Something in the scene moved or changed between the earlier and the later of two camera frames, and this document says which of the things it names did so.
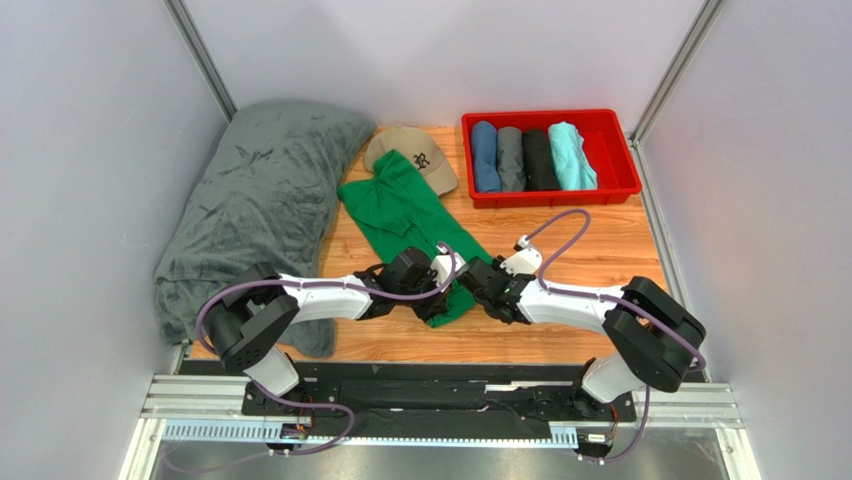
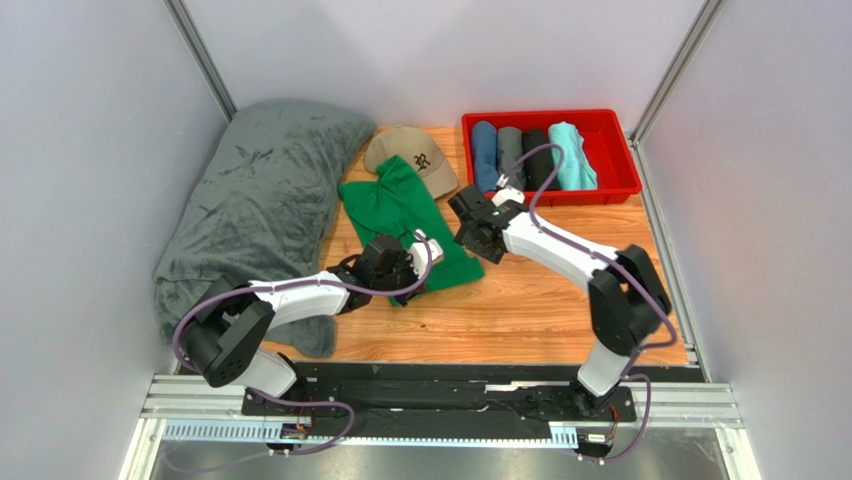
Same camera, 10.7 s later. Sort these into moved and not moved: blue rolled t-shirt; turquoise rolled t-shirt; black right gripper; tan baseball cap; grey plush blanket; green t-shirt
Moved: black right gripper; green t-shirt
Not moved: grey plush blanket; turquoise rolled t-shirt; blue rolled t-shirt; tan baseball cap
